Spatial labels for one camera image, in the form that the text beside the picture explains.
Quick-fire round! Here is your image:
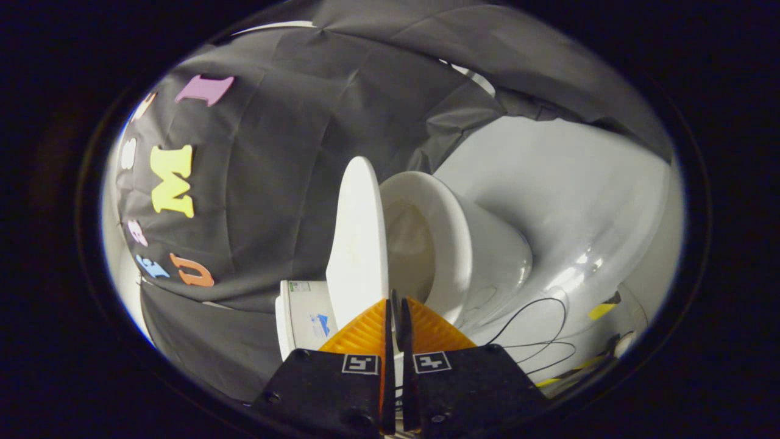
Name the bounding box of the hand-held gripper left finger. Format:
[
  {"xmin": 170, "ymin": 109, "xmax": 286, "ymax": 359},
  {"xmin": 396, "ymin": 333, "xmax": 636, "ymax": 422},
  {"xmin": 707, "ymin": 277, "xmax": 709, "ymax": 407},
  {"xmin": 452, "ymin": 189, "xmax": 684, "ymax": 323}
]
[{"xmin": 253, "ymin": 298, "xmax": 397, "ymax": 437}]

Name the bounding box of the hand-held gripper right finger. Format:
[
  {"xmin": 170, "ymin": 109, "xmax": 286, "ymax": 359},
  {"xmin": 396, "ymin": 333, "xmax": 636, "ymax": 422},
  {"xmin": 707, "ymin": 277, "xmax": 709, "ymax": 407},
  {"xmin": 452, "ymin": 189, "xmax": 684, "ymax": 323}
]
[{"xmin": 399, "ymin": 297, "xmax": 549, "ymax": 437}]

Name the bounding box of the white toilet lid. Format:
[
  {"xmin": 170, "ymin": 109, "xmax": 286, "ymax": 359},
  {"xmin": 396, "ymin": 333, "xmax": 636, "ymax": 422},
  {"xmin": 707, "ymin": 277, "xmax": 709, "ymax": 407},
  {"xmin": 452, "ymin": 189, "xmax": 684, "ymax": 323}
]
[{"xmin": 326, "ymin": 157, "xmax": 406, "ymax": 351}]

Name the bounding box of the thin black cable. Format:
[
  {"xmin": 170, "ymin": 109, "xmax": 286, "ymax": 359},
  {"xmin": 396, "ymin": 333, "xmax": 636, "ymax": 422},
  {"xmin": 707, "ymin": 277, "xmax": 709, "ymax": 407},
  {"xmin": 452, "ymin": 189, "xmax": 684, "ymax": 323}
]
[{"xmin": 487, "ymin": 298, "xmax": 576, "ymax": 376}]

